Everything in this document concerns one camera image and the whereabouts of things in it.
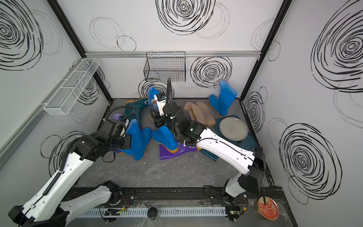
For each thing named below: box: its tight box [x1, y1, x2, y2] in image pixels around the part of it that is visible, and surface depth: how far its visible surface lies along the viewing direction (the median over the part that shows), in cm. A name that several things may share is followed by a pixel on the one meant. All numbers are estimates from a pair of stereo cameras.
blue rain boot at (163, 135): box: [151, 125, 179, 153], surface depth 77 cm
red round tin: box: [254, 196, 280, 221], surface depth 69 cm
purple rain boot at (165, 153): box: [159, 142, 198, 161], surface depth 86 cm
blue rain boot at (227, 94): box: [208, 80, 238, 117], surface depth 97 cm
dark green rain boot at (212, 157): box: [200, 148, 219, 162], surface depth 88 cm
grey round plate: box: [219, 116, 249, 142], surface depth 104 cm
